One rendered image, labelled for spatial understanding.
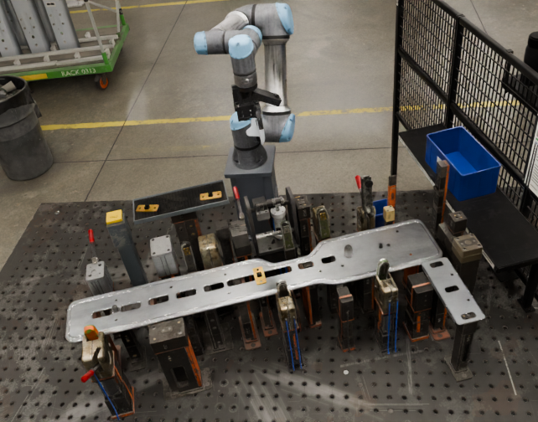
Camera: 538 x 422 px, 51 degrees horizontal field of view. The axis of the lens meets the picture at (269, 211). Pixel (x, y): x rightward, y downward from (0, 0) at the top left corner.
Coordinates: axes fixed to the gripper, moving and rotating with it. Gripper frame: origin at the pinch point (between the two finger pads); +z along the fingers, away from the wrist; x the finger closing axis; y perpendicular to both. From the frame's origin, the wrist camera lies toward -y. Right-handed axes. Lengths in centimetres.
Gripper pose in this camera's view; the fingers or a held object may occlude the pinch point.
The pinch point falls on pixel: (260, 133)
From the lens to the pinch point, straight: 199.0
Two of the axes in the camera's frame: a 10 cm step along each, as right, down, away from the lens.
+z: 1.2, 7.5, 6.5
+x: 2.1, 6.2, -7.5
